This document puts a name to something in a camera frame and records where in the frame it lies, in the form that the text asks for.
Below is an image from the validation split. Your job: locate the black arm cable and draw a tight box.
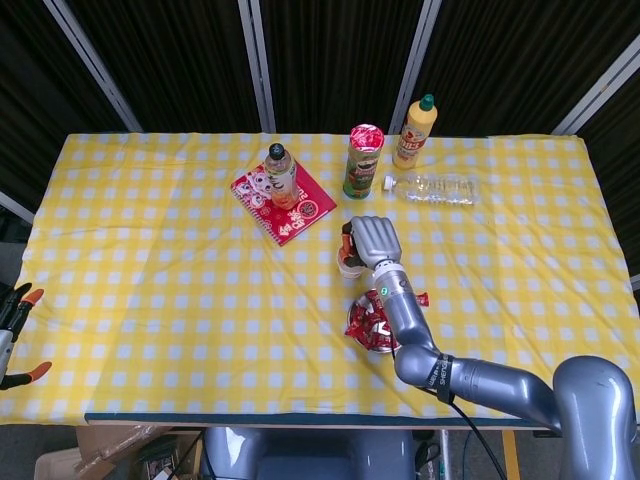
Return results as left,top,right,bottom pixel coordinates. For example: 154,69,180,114
437,389,509,480

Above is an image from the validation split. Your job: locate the metal table leg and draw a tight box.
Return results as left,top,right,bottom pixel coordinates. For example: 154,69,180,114
438,428,455,480

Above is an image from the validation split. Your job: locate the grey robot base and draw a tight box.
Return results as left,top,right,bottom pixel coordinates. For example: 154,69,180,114
201,426,417,480

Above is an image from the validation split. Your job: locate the green Pringles can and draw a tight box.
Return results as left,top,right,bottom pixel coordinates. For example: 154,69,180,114
342,123,386,200

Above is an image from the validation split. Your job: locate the clear empty water bottle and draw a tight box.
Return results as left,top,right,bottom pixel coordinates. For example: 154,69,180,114
382,172,482,207

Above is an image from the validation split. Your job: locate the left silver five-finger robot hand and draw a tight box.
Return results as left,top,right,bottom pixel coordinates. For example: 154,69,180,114
0,282,53,392

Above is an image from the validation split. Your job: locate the yellow white checkered tablecloth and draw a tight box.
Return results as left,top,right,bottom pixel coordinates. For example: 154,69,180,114
0,130,640,426

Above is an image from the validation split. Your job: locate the white paper cup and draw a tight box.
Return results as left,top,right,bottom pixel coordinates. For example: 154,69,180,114
335,249,366,280

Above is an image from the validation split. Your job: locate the brown cardboard box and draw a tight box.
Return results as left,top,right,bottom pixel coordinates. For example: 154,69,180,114
33,424,201,480

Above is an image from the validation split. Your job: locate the orange drink plastic bottle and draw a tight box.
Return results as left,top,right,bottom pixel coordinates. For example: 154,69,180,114
263,142,300,210

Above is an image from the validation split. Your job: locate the wooden table with dark edge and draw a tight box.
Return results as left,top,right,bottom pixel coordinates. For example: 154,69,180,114
84,412,561,435

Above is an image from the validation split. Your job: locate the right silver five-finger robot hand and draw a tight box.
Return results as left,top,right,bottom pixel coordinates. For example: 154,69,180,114
337,214,405,275

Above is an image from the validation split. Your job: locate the red spiral notebook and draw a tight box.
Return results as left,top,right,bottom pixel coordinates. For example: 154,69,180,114
229,160,339,248

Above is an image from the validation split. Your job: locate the yellow squeeze bottle green cap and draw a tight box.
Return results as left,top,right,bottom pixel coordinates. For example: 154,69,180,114
392,93,439,171

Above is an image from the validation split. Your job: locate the round steel plate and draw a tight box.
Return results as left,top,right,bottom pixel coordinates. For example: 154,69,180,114
347,289,401,354

